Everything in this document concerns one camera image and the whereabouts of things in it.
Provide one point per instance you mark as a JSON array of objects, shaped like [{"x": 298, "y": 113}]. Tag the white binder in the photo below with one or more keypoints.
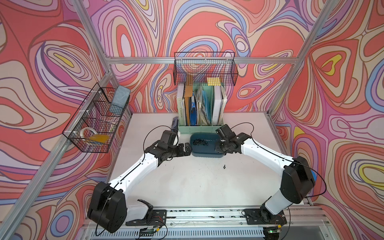
[{"x": 217, "y": 102}]

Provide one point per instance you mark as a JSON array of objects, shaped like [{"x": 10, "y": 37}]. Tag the aluminium front rail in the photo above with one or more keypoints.
[{"x": 222, "y": 223}]

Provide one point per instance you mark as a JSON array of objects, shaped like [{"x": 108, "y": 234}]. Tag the blue folder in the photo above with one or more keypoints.
[{"x": 193, "y": 114}]

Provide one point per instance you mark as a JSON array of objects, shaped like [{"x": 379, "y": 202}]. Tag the black wire basket back wall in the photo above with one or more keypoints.
[{"x": 193, "y": 68}]

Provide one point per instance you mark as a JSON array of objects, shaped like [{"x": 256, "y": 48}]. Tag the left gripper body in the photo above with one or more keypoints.
[{"x": 175, "y": 150}]

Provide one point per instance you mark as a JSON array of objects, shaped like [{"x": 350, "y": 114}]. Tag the black wire basket left wall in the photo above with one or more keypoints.
[{"x": 96, "y": 112}]

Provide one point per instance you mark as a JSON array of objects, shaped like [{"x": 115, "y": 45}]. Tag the teal plastic storage tray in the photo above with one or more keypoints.
[{"x": 205, "y": 151}]

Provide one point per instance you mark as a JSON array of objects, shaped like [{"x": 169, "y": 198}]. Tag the brown folder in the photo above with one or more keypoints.
[{"x": 187, "y": 97}]

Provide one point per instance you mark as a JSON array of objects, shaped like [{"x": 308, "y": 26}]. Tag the black wire basket wall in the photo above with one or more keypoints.
[
  {"x": 193, "y": 68},
  {"x": 96, "y": 112}
]

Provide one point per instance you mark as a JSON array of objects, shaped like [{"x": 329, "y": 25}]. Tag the white tape roll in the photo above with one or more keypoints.
[{"x": 87, "y": 132}]

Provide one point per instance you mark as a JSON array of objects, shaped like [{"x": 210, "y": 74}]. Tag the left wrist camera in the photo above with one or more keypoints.
[{"x": 169, "y": 138}]

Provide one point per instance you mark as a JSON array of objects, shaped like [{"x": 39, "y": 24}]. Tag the yellow sticky note pad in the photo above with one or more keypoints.
[{"x": 214, "y": 81}]

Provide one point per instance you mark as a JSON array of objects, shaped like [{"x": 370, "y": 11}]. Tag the mint green file organizer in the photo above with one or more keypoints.
[{"x": 203, "y": 96}]

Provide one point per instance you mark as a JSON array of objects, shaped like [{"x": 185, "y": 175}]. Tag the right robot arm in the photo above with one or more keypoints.
[{"x": 297, "y": 179}]

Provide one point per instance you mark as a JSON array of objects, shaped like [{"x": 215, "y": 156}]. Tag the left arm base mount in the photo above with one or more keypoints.
[{"x": 142, "y": 213}]

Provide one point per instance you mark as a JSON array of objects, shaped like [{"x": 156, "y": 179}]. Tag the grey stapler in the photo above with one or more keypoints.
[{"x": 175, "y": 124}]

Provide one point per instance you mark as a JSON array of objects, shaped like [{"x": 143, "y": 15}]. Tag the yellow pad in basket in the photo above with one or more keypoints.
[{"x": 97, "y": 139}]

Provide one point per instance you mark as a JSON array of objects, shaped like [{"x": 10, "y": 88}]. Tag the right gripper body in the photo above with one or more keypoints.
[{"x": 222, "y": 147}]

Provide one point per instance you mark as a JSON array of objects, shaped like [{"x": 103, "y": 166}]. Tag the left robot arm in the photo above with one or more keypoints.
[{"x": 110, "y": 207}]

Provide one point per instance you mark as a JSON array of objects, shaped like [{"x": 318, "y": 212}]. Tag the pile of black wing nuts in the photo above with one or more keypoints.
[{"x": 200, "y": 142}]

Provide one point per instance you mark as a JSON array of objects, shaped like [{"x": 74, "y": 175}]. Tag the grey blue sponge block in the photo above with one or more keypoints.
[{"x": 121, "y": 96}]

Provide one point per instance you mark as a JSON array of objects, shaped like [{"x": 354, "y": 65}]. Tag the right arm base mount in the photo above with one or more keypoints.
[{"x": 257, "y": 216}]

